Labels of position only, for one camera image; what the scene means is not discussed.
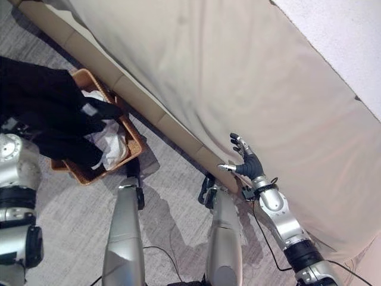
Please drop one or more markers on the beige bed sheet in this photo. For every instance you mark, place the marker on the beige bed sheet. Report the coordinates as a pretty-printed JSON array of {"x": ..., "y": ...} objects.
[{"x": 238, "y": 98}]

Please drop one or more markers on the right silver robot leg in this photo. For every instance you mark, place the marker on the right silver robot leg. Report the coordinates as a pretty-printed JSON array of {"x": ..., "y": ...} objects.
[{"x": 223, "y": 235}]

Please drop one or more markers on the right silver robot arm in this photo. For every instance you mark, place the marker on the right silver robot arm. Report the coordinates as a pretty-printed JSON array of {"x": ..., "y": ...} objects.
[{"x": 285, "y": 220}]

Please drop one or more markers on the silver robot leg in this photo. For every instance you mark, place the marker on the silver robot leg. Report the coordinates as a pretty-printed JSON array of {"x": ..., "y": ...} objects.
[
  {"x": 125, "y": 232},
  {"x": 223, "y": 235}
]

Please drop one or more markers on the tan bed frame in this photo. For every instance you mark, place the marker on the tan bed frame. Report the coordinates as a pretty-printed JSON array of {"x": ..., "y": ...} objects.
[{"x": 128, "y": 86}]

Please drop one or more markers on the black garment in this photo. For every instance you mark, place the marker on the black garment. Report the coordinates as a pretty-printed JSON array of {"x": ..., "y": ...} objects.
[{"x": 47, "y": 113}]

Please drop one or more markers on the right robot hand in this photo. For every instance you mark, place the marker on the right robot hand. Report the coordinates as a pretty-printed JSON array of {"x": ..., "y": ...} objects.
[{"x": 251, "y": 166}]

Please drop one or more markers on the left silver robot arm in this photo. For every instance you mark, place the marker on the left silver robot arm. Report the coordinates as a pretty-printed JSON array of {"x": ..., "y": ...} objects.
[{"x": 16, "y": 205}]

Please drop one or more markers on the orange woven basket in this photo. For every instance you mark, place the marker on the orange woven basket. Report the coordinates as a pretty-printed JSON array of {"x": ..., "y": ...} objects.
[{"x": 125, "y": 140}]

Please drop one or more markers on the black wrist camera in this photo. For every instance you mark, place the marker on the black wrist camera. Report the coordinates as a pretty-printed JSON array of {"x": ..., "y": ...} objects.
[{"x": 248, "y": 192}]

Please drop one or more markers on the left silver robot leg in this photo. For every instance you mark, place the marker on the left silver robot leg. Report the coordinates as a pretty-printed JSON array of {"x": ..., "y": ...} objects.
[{"x": 125, "y": 232}]

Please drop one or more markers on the white blanket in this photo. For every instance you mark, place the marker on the white blanket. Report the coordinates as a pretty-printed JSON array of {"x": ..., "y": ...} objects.
[{"x": 336, "y": 44}]

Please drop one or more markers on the white garment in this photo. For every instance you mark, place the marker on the white garment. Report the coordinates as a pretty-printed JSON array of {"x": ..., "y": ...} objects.
[{"x": 114, "y": 143}]

